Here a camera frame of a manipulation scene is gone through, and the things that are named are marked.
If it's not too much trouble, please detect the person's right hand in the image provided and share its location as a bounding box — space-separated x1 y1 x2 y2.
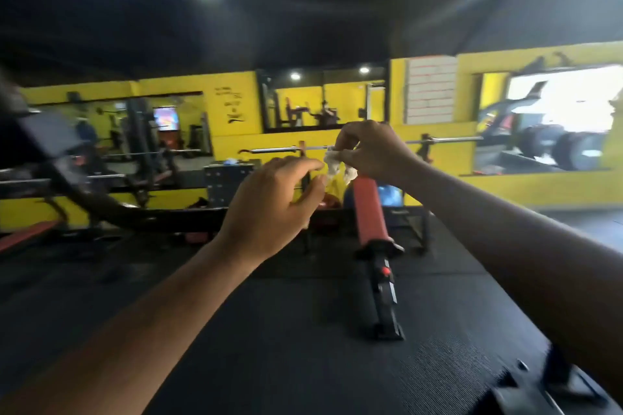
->
333 120 424 187

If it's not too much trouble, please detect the person's left hand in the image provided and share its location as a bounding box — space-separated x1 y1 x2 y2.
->
214 156 328 265

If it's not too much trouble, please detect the white cleaning wipe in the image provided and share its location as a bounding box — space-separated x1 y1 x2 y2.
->
322 146 359 185

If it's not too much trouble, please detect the person's right forearm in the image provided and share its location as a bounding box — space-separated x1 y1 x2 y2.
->
404 161 623 401

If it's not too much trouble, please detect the person's left forearm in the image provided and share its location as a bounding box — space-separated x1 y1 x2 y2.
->
0 239 263 415

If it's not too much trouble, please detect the black orange bench press rack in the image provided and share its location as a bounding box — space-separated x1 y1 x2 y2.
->
297 132 434 255

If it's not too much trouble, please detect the blue exercise ball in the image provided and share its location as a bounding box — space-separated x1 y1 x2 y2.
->
343 184 405 209

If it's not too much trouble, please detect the dark grey cabinet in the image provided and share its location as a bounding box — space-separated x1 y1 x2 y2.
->
204 162 256 209

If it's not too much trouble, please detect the maroon bench pad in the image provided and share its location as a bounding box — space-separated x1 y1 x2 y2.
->
352 176 393 246

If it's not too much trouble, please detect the chrome barbell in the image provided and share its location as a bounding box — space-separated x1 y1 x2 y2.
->
238 136 485 156

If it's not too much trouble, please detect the dark framed yellow window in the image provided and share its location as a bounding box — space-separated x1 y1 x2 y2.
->
256 64 390 134

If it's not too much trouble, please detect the red flat bench pad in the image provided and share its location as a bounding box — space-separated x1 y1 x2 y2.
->
0 220 62 255

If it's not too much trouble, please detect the black flat bench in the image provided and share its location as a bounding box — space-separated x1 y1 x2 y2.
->
479 344 612 415

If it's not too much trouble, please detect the white wall notice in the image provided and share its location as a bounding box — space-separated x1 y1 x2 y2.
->
404 55 458 126

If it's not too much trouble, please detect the wide low wall mirror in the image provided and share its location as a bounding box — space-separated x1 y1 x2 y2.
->
29 91 215 187

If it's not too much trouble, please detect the frameless wall mirror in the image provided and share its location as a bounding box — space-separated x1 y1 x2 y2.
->
474 64 623 176

